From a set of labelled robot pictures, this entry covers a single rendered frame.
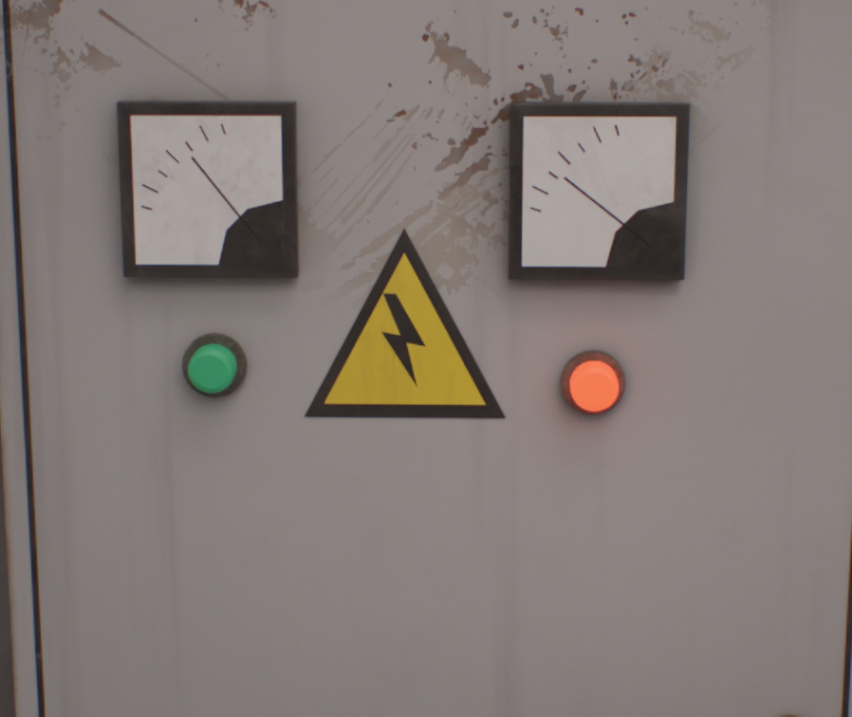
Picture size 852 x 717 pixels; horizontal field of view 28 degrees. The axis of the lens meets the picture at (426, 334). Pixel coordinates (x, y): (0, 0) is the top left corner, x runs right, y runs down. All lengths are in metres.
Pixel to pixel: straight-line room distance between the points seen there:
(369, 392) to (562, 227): 0.12
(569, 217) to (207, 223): 0.17
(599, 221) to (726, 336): 0.08
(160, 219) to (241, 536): 0.16
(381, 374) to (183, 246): 0.11
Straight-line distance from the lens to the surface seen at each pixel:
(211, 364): 0.80
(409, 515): 0.83
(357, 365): 0.81
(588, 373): 0.80
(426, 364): 0.81
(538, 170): 0.79
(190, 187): 0.80
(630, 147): 0.79
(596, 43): 0.79
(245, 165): 0.79
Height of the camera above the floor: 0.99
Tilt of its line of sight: 12 degrees down
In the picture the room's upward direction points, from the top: straight up
